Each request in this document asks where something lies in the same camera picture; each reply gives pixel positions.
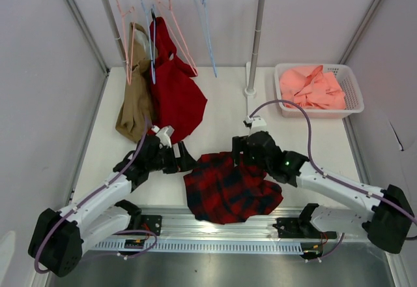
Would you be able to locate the aluminium mounting rail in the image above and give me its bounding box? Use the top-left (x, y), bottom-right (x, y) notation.
top-left (42, 205), bottom-right (399, 244)

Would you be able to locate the right blue hanger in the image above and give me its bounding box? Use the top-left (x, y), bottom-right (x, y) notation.
top-left (194, 0), bottom-right (218, 78)

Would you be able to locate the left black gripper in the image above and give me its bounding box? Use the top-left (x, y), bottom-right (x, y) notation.
top-left (147, 142), bottom-right (199, 174)

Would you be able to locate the pink garment in basket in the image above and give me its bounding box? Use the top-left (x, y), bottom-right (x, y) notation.
top-left (279, 65), bottom-right (346, 110)

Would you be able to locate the red hanging garment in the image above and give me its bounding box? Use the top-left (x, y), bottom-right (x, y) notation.
top-left (150, 17), bottom-right (207, 144)

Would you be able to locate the red plaid skirt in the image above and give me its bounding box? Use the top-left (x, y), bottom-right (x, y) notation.
top-left (183, 152), bottom-right (283, 224)

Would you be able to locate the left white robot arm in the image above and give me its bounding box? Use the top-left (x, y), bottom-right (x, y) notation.
top-left (28, 132), bottom-right (197, 277)

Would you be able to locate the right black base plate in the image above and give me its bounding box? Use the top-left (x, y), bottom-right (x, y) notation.
top-left (272, 217), bottom-right (338, 239)

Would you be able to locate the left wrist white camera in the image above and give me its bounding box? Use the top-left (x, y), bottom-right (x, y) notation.
top-left (151, 125), bottom-right (175, 147)

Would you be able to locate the wrist white camera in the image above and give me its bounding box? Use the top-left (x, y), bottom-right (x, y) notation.
top-left (243, 115), bottom-right (267, 136)
top-left (151, 125), bottom-right (175, 147)

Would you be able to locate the tan hanging garment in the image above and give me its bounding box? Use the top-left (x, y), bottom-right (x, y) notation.
top-left (115, 23), bottom-right (156, 143)

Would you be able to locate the left blue hanger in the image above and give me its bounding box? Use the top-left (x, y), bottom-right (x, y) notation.
top-left (139, 0), bottom-right (156, 85)

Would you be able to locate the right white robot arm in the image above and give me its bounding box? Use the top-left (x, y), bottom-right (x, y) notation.
top-left (232, 131), bottom-right (414, 254)

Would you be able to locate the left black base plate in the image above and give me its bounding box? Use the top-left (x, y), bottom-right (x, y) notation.
top-left (127, 215), bottom-right (162, 236)

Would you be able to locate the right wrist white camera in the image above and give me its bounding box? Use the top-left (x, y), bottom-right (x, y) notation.
top-left (243, 115), bottom-right (267, 136)

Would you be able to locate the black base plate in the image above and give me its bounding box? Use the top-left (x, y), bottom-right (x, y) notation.
top-left (127, 215), bottom-right (162, 236)
top-left (272, 217), bottom-right (338, 239)

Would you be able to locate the blue hanger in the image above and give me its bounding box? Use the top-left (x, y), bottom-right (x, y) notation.
top-left (139, 0), bottom-right (156, 85)
top-left (194, 0), bottom-right (218, 78)

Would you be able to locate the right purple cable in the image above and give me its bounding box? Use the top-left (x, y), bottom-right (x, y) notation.
top-left (243, 99), bottom-right (417, 263)

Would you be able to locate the pink hanger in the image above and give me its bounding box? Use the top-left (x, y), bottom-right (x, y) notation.
top-left (154, 0), bottom-right (198, 77)
top-left (115, 0), bottom-right (135, 85)

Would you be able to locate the white slotted cable duct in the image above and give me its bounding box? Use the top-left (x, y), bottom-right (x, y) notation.
top-left (92, 238), bottom-right (304, 255)

